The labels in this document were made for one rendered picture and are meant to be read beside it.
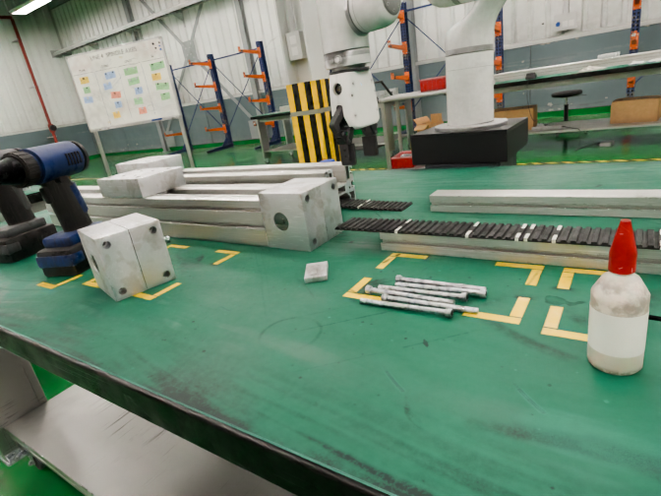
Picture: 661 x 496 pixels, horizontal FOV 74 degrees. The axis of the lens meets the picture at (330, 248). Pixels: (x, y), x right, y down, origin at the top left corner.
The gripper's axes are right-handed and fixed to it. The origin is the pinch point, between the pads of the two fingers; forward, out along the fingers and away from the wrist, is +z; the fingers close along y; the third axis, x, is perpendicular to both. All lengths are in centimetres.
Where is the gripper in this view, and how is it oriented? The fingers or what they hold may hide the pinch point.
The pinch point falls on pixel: (360, 154)
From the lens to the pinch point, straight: 87.3
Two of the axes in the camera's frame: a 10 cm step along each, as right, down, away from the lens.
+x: -8.2, -0.7, 5.7
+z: 1.5, 9.3, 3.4
